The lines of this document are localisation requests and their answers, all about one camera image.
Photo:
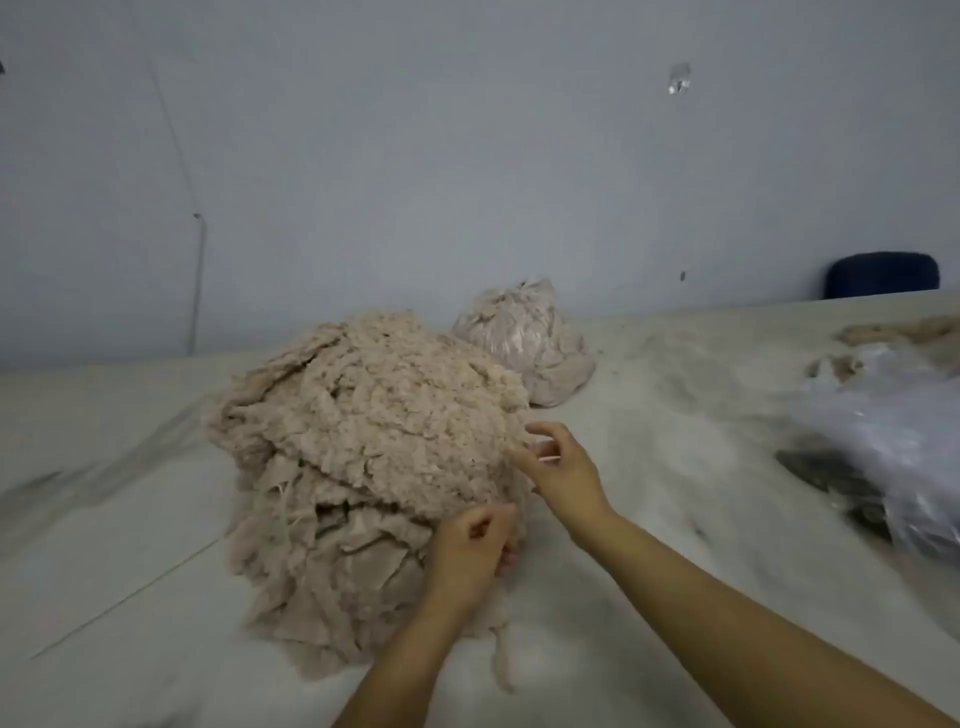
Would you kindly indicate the person's right hand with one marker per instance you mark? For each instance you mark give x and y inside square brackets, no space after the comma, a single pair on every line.
[567,480]

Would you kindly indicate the person's left forearm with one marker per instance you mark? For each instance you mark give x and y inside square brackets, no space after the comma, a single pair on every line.
[402,668]

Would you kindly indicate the beige fur pile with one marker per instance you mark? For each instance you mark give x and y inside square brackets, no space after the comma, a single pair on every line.
[900,330]

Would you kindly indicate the person's right forearm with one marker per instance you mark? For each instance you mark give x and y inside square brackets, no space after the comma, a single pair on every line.
[735,638]

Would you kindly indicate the clear bag of beige scraps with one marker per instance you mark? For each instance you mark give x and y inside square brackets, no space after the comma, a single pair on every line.
[525,338]

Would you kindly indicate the person's left hand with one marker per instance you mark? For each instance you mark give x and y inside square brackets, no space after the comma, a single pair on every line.
[470,555]

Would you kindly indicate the large pile beige fabric scraps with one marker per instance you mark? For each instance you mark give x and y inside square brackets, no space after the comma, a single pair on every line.
[368,413]

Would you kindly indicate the large clear plastic bag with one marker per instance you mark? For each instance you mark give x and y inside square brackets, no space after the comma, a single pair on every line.
[900,428]

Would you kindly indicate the blue chair back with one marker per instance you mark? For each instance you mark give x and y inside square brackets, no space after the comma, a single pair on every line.
[882,273]

